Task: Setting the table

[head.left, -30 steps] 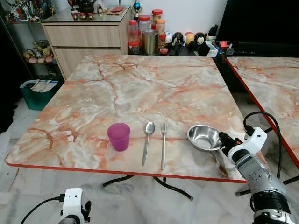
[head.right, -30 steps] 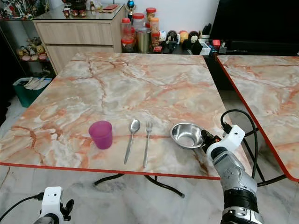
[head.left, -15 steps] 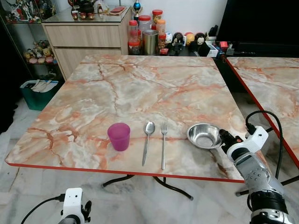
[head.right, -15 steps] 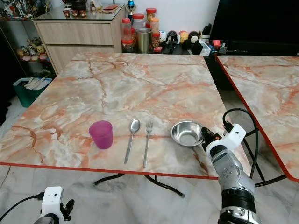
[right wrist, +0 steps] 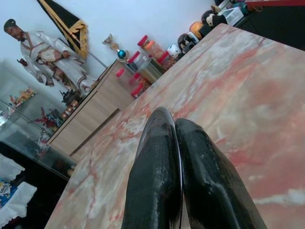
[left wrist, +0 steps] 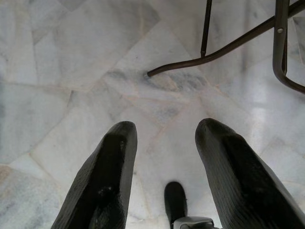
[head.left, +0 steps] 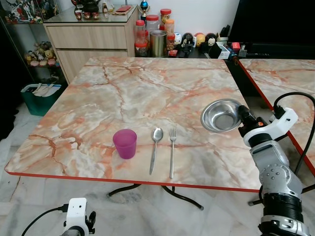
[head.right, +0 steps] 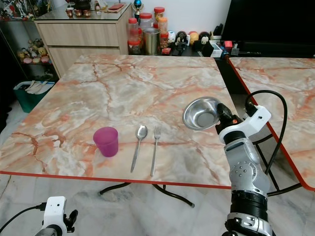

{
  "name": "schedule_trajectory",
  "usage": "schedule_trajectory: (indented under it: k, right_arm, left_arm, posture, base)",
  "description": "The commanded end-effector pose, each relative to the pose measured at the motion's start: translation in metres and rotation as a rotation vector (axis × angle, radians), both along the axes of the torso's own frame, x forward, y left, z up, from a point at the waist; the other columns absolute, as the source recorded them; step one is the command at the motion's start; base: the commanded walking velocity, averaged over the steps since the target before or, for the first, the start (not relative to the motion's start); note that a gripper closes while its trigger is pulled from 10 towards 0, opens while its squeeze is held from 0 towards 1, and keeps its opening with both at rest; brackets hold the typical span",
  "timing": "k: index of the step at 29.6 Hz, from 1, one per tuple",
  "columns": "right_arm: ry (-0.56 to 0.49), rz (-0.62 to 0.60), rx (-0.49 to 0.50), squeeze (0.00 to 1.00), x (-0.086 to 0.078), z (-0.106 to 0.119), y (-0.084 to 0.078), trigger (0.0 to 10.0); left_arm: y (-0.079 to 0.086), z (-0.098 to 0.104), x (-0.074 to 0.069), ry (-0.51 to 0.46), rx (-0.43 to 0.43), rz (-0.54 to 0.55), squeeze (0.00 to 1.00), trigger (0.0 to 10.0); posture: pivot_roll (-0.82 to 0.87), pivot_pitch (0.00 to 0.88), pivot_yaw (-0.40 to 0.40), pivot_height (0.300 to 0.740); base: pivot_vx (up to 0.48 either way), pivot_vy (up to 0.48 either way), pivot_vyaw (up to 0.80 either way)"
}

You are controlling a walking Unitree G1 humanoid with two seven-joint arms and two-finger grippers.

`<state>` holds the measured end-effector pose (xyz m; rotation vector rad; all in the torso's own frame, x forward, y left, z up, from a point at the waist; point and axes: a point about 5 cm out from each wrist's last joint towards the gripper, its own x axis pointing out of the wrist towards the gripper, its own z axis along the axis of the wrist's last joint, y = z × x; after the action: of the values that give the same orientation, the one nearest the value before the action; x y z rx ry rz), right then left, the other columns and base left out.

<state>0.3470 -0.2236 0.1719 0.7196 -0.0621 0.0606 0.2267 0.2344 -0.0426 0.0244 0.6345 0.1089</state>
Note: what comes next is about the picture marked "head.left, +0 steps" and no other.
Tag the steel canister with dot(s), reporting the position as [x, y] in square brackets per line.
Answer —
[158, 44]

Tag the black metal table legs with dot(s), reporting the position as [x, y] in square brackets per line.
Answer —
[184, 196]

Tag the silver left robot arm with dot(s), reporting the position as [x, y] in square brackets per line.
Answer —
[71, 233]

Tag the steel spoon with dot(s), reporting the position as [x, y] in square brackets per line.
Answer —
[157, 134]

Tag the green plastic bin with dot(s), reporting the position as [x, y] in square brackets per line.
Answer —
[37, 103]

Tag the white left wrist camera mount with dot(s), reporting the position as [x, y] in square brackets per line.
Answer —
[76, 210]

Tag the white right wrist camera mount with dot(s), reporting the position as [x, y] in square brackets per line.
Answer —
[273, 124]

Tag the black panda figurine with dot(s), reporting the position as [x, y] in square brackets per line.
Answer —
[211, 43]

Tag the steel fork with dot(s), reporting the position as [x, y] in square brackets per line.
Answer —
[172, 152]

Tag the wooden drawer cabinet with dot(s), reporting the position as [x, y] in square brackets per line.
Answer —
[91, 42]

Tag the plush toy group shelf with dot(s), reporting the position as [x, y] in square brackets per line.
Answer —
[42, 54]

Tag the wide red lid plastic jar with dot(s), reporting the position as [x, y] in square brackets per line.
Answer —
[152, 23]

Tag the red flat book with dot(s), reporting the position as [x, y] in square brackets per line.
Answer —
[122, 9]

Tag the blue ball trophy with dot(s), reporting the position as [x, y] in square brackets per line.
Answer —
[144, 6]

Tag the dark teapot set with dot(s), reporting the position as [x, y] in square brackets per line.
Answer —
[88, 7]

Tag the marble pattern table orange edge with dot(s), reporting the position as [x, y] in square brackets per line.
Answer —
[128, 98]
[285, 76]

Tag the yellow round figurine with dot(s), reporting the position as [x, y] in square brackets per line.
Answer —
[200, 39]

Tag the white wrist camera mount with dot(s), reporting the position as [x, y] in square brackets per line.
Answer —
[273, 124]
[76, 210]

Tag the white small tray box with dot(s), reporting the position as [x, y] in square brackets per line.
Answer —
[224, 50]

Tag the purple plastic cup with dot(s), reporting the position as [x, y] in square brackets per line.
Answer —
[125, 145]

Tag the tall red lid plastic jar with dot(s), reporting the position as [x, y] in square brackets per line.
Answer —
[141, 37]

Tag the black television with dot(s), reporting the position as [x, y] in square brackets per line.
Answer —
[275, 22]

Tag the steel bowl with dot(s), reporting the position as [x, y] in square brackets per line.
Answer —
[221, 117]

